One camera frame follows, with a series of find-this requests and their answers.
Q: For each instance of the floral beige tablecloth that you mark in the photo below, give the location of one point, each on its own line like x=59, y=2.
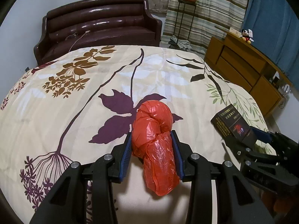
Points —
x=78, y=107

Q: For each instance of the brown wooden cabinet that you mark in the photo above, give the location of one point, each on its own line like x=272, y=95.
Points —
x=244, y=65

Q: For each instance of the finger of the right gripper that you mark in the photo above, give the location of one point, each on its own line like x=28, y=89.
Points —
x=236, y=146
x=277, y=140

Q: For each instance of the checkered cloth on stand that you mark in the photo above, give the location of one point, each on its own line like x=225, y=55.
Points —
x=181, y=43

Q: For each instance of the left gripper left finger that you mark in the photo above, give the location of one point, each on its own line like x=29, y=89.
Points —
x=66, y=200

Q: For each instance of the blue curtain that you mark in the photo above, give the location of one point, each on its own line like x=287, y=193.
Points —
x=275, y=33

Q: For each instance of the black cigarette box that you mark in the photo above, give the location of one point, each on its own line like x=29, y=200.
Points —
x=233, y=128

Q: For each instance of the dark brown leather sofa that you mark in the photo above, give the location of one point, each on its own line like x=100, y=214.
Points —
x=90, y=23

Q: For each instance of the small box on cabinet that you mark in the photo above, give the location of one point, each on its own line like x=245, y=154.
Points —
x=235, y=32

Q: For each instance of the striped curtain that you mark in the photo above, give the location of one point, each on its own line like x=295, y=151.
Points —
x=209, y=16

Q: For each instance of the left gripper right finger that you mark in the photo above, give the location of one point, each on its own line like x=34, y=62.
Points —
x=237, y=201

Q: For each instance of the mickey mouse plush toy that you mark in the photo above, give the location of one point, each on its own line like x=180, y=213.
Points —
x=247, y=35

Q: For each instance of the red plastic bag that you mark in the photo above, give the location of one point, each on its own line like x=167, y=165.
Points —
x=152, y=142

